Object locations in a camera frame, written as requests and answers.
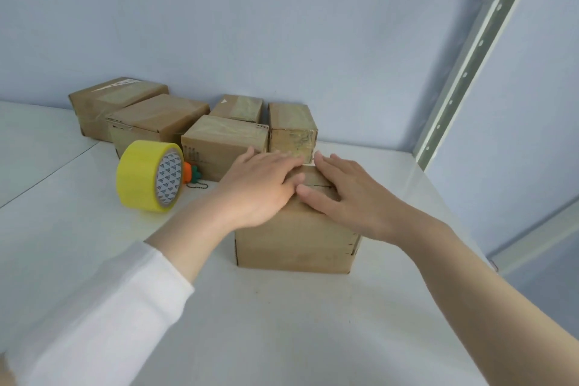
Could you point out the white baseboard strip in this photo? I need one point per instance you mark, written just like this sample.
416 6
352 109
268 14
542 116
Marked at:
538 236

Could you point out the cardboard box with black print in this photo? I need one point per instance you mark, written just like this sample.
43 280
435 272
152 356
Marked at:
217 146

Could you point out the person's left hand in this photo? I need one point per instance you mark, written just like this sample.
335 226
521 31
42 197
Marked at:
258 186

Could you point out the wide taped cardboard box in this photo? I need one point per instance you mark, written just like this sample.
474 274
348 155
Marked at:
154 121

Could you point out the yellow packing tape roll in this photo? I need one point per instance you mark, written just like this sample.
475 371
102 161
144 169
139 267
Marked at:
135 175

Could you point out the person's right forearm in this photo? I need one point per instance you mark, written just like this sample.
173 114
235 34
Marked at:
488 304

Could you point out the person's right hand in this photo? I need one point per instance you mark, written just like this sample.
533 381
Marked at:
362 204

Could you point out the white metal shelf upright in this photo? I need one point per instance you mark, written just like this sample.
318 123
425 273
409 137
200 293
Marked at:
470 60

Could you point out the person's left forearm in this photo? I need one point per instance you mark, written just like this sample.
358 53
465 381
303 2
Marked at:
117 290

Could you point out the person's right thumb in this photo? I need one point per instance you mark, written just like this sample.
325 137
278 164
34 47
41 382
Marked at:
315 198

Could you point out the tall scuffed cardboard box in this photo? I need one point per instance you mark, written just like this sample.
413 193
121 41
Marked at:
292 128

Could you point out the person's right middle finger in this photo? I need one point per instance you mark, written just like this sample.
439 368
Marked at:
346 165

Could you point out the person's left little finger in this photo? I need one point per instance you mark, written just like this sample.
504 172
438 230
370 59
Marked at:
245 157

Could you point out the small flat cardboard box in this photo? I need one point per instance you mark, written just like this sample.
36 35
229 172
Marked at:
237 107

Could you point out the plain brown cardboard box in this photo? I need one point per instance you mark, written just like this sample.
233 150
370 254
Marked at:
294 245

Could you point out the person's left thumb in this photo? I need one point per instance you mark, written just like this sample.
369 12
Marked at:
295 182

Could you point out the large cardboard box white label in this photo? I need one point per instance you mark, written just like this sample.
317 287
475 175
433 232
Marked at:
97 109

